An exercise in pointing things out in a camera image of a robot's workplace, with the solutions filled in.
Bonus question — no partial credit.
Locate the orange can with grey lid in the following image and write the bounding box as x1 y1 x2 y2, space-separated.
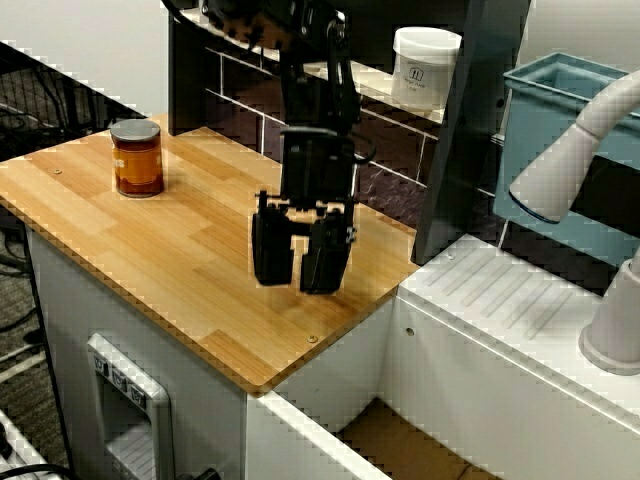
109 118 166 200

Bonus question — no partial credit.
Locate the white curved toy faucet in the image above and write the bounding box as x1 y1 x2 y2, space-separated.
508 67 640 377

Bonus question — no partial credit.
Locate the brown cardboard sheet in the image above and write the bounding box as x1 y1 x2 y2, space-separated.
333 398 507 480

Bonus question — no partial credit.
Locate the black wire mesh fence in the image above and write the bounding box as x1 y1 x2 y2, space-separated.
0 41 151 164

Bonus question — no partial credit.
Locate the black cable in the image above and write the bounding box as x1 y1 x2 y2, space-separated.
0 462 72 480

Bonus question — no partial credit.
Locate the white toy kitchen cabinet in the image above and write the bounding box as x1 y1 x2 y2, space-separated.
23 199 640 480

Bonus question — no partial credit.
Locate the wooden countertop board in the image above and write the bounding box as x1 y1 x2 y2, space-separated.
0 113 422 397

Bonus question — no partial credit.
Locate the teal plastic bin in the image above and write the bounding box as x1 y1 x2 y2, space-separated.
493 51 640 270

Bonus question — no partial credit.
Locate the dark upright panel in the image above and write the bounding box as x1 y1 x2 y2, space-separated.
411 0 532 267

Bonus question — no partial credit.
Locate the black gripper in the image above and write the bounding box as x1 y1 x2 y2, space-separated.
250 125 360 296

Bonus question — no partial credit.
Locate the white lidded jar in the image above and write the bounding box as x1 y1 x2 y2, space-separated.
390 26 463 113

